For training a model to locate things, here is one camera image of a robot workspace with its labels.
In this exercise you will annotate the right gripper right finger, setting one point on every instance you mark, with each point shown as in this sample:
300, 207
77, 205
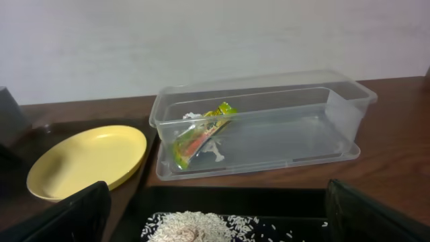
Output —
353, 216

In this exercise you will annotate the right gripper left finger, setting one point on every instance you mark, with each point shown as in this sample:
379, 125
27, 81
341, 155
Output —
80, 217

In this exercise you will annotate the yellow round plate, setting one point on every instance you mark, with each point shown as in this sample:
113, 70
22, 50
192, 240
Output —
111, 154

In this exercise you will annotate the rice food waste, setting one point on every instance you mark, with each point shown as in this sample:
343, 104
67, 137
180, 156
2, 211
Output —
201, 227

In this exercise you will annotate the green snack wrapper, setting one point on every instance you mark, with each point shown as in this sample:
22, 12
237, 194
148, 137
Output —
188, 144

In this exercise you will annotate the black food waste tray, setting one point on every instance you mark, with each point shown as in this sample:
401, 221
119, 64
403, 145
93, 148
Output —
284, 214

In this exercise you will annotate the clear plastic waste bin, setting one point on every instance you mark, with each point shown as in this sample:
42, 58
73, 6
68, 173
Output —
282, 120

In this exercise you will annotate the dark brown serving tray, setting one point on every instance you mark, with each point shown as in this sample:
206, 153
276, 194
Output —
17, 203

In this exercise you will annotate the grey plastic dish rack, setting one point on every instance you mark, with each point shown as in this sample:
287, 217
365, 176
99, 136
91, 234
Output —
13, 120

